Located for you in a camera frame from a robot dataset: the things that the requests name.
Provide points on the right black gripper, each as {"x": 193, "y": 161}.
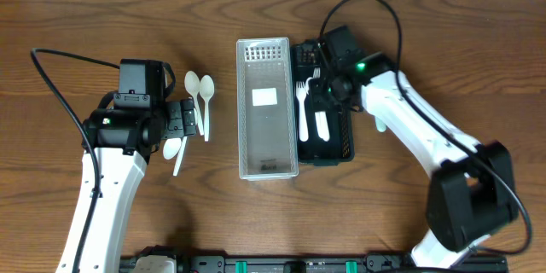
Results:
{"x": 316, "y": 100}

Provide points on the white plastic fork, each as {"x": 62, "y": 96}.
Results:
{"x": 301, "y": 95}
{"x": 322, "y": 126}

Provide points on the white plastic spoon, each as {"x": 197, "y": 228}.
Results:
{"x": 180, "y": 147}
{"x": 171, "y": 148}
{"x": 192, "y": 86}
{"x": 307, "y": 88}
{"x": 207, "y": 90}

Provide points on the light teal plastic fork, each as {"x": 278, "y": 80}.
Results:
{"x": 380, "y": 125}

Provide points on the white label sticker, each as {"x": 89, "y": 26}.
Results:
{"x": 264, "y": 97}

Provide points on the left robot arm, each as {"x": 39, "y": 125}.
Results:
{"x": 128, "y": 126}

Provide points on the black plastic basket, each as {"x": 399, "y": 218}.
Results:
{"x": 307, "y": 61}

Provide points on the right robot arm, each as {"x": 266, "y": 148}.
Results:
{"x": 471, "y": 193}

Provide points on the clear plastic basket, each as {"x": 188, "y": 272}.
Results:
{"x": 267, "y": 135}

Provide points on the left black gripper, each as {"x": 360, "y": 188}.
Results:
{"x": 177, "y": 119}

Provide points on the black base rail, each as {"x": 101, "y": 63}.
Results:
{"x": 166, "y": 259}

